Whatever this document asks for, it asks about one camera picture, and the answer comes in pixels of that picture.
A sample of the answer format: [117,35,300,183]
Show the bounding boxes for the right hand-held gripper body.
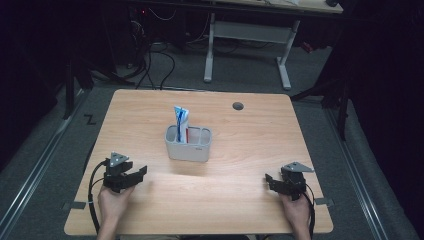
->
[279,161,315,202]

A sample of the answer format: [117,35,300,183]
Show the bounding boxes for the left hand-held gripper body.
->
[102,151,134,194]

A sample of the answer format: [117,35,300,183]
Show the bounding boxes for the white plastic holder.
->
[164,124,213,163]

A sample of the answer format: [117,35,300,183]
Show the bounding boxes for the blue and white toothpaste tube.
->
[173,105,190,144]

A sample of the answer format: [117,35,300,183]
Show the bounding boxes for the person's right hand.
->
[279,193,313,232]

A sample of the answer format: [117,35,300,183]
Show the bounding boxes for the person's left hand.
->
[97,184,136,225]

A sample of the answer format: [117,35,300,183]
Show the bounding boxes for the grey tape strip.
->
[62,200,87,211]
[314,197,335,207]

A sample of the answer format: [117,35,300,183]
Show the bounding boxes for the black stand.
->
[289,74,352,142]
[62,59,95,121]

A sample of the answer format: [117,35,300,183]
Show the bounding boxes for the desk with white legs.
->
[131,0,344,92]

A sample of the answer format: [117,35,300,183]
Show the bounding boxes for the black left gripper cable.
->
[87,159,110,235]

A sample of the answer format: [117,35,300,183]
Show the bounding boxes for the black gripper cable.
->
[301,182,317,240]
[87,159,110,235]

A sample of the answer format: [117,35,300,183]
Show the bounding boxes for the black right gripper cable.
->
[301,182,317,240]

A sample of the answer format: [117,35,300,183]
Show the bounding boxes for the metal floor rail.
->
[323,105,390,240]
[0,89,88,236]

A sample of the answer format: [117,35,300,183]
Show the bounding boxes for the black floor cables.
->
[125,6,178,91]

